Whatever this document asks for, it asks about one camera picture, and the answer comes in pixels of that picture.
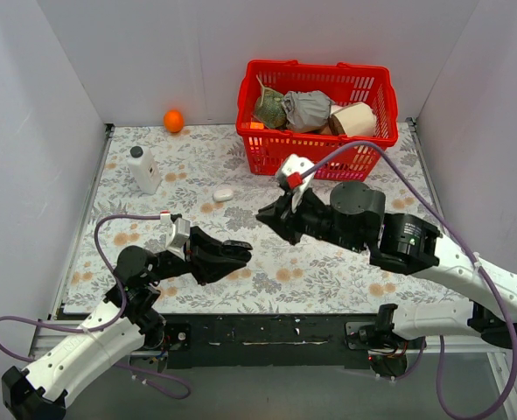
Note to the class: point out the orange fruit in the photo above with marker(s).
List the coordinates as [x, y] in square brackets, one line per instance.
[173, 121]

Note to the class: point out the white earbud charging case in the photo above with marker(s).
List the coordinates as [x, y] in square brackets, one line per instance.
[223, 195]

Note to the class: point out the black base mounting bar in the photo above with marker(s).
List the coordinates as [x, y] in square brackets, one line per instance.
[262, 340]

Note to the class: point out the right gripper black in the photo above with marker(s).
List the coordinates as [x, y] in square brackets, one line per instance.
[293, 218]

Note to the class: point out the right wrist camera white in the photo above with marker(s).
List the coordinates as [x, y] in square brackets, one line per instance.
[294, 177]

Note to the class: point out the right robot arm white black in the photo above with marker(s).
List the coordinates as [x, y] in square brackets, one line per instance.
[355, 219]

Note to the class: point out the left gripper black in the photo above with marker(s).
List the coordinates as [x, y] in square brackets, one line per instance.
[195, 255]

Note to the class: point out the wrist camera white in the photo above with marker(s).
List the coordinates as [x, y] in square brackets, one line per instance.
[294, 177]
[177, 233]

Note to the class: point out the grey crumpled bag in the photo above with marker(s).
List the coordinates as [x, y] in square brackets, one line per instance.
[306, 111]

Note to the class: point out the red plastic shopping basket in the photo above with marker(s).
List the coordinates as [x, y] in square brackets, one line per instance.
[344, 83]

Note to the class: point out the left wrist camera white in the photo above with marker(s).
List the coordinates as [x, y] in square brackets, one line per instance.
[177, 233]

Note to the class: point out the floral table cloth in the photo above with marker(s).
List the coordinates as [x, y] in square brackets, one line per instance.
[306, 278]

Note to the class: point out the black earbud charging case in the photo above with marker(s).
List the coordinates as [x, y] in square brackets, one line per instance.
[239, 250]

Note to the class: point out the beige paper roll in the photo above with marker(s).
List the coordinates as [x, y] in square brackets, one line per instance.
[357, 119]

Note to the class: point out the white bottle black cap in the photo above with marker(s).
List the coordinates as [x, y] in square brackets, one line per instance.
[143, 168]

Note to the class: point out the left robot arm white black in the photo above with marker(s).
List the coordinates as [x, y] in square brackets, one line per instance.
[123, 322]

